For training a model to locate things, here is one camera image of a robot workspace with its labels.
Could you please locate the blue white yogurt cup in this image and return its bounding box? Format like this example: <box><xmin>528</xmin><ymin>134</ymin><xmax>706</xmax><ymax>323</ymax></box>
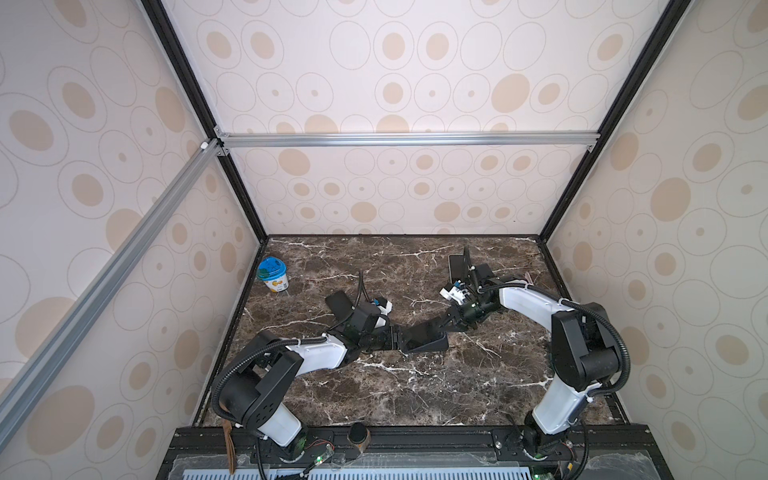
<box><xmin>257</xmin><ymin>257</ymin><xmax>289</xmax><ymax>293</ymax></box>

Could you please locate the brown wooden stick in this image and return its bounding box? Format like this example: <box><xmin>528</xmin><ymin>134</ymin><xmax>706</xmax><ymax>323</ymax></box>
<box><xmin>222</xmin><ymin>420</ymin><xmax>237</xmax><ymax>476</ymax></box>

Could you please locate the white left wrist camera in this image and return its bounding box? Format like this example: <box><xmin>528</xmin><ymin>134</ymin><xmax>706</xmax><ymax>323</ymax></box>
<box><xmin>372</xmin><ymin>297</ymin><xmax>393</xmax><ymax>316</ymax></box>

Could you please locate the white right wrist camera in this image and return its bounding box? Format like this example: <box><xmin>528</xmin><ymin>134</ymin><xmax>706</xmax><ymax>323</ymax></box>
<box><xmin>440</xmin><ymin>281</ymin><xmax>471</xmax><ymax>305</ymax></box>

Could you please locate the silver aluminium crossbar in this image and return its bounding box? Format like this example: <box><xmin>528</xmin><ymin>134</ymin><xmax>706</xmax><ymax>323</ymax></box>
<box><xmin>220</xmin><ymin>130</ymin><xmax>600</xmax><ymax>149</ymax></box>

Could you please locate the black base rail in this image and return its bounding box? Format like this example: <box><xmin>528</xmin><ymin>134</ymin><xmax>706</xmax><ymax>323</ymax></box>
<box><xmin>158</xmin><ymin>424</ymin><xmax>672</xmax><ymax>479</ymax></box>

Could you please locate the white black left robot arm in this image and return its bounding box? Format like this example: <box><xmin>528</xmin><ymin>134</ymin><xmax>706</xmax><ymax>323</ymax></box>
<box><xmin>211</xmin><ymin>305</ymin><xmax>401</xmax><ymax>451</ymax></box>

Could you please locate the black cylinder on base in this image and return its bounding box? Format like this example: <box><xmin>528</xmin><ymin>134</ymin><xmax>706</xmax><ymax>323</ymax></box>
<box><xmin>347</xmin><ymin>422</ymin><xmax>371</xmax><ymax>454</ymax></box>

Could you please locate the silver aluminium side rail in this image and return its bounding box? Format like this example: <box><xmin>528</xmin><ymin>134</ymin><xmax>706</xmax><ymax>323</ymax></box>
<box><xmin>1</xmin><ymin>138</ymin><xmax>223</xmax><ymax>449</ymax></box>

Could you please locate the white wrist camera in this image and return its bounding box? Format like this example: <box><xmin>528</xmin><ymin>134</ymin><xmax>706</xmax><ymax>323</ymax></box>
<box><xmin>440</xmin><ymin>281</ymin><xmax>471</xmax><ymax>305</ymax></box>
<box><xmin>372</xmin><ymin>297</ymin><xmax>393</xmax><ymax>316</ymax></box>

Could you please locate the black phone case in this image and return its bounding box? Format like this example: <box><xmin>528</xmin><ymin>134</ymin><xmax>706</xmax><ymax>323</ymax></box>
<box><xmin>399</xmin><ymin>323</ymin><xmax>449</xmax><ymax>354</ymax></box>
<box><xmin>325</xmin><ymin>290</ymin><xmax>354</xmax><ymax>321</ymax></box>

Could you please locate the black frame post left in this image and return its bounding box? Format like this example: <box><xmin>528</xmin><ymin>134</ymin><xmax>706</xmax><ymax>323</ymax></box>
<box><xmin>140</xmin><ymin>0</ymin><xmax>269</xmax><ymax>244</ymax></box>

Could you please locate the black frame post right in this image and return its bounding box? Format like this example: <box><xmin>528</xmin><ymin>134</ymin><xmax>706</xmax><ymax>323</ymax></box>
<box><xmin>538</xmin><ymin>0</ymin><xmax>693</xmax><ymax>244</ymax></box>

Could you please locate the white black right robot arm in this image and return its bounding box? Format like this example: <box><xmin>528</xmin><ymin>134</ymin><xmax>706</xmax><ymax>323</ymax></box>
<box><xmin>439</xmin><ymin>254</ymin><xmax>631</xmax><ymax>436</ymax></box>

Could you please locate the black frame post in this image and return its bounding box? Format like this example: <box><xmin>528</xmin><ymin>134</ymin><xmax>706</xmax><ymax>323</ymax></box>
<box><xmin>538</xmin><ymin>0</ymin><xmax>693</xmax><ymax>244</ymax></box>
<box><xmin>140</xmin><ymin>0</ymin><xmax>269</xmax><ymax>244</ymax></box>

